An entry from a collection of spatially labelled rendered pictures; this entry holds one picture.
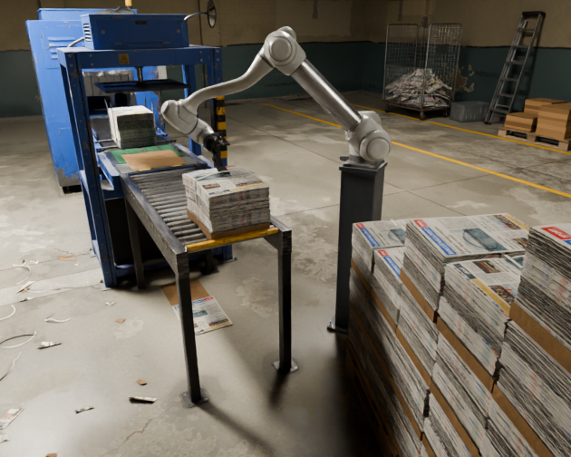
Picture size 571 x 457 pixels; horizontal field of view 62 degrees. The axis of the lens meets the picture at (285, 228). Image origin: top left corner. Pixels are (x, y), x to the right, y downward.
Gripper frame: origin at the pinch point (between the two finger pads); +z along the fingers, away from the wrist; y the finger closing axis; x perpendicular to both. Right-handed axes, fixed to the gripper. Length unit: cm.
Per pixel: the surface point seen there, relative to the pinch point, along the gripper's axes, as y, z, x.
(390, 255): 19, 71, -42
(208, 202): 9.9, 19.2, 15.2
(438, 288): -1, 112, -24
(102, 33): -30, -134, 27
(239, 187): 7.2, 15.6, -0.2
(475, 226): -10, 100, -48
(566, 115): 109, -212, -595
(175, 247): 29.8, 17.1, 30.1
